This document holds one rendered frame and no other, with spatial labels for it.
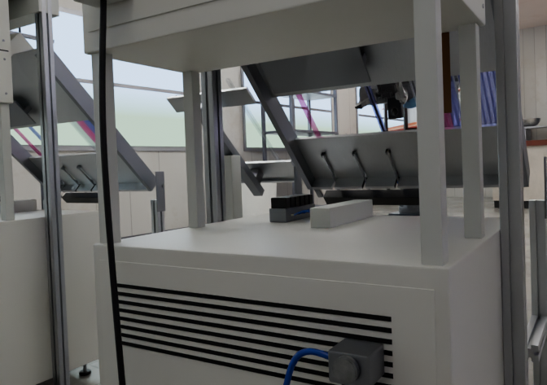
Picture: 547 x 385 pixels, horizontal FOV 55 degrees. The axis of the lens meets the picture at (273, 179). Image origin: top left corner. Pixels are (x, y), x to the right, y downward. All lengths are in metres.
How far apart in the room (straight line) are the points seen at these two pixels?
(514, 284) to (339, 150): 0.77
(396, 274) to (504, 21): 0.60
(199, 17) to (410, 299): 0.57
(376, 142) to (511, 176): 0.61
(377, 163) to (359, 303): 0.97
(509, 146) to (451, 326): 0.48
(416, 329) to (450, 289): 0.07
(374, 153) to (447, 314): 0.99
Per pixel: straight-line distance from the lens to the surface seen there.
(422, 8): 0.76
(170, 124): 5.87
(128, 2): 1.06
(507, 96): 1.14
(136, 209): 5.55
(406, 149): 1.63
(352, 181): 1.78
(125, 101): 5.51
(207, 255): 0.92
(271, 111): 1.62
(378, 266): 0.76
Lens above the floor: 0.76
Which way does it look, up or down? 1 degrees down
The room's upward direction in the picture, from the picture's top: 2 degrees counter-clockwise
